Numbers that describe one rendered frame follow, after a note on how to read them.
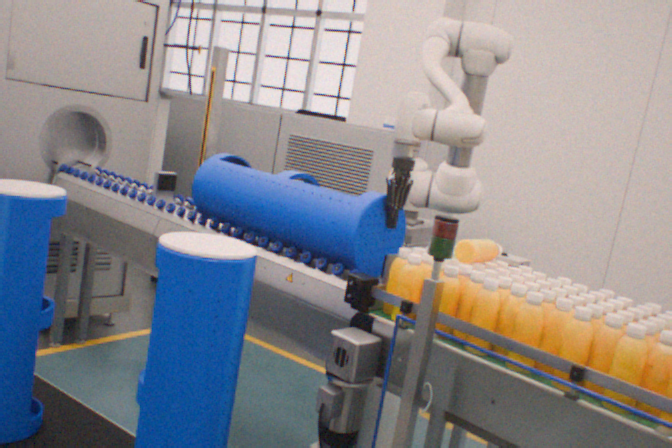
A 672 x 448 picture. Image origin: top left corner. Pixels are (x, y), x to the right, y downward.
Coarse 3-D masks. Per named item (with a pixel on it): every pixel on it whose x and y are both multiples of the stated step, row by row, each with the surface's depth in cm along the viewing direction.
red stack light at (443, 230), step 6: (438, 222) 162; (444, 222) 161; (432, 228) 164; (438, 228) 162; (444, 228) 161; (450, 228) 161; (456, 228) 162; (432, 234) 163; (438, 234) 162; (444, 234) 161; (450, 234) 161; (456, 234) 163
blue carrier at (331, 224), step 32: (224, 160) 276; (192, 192) 268; (224, 192) 255; (256, 192) 244; (288, 192) 235; (320, 192) 228; (256, 224) 245; (288, 224) 232; (320, 224) 221; (352, 224) 213; (384, 224) 222; (320, 256) 229; (352, 256) 215
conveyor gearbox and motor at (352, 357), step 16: (336, 336) 188; (352, 336) 188; (368, 336) 190; (336, 352) 188; (352, 352) 184; (368, 352) 187; (336, 368) 188; (352, 368) 184; (368, 368) 188; (336, 384) 188; (352, 384) 186; (368, 384) 188; (320, 400) 187; (336, 400) 185; (352, 400) 188; (320, 416) 185; (336, 416) 187; (352, 416) 190; (320, 432) 184; (336, 432) 190; (352, 432) 191
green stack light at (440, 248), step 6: (432, 240) 163; (438, 240) 162; (444, 240) 161; (450, 240) 162; (432, 246) 163; (438, 246) 162; (444, 246) 162; (450, 246) 162; (426, 252) 165; (432, 252) 163; (438, 252) 162; (444, 252) 162; (450, 252) 163; (438, 258) 162; (444, 258) 162; (450, 258) 163
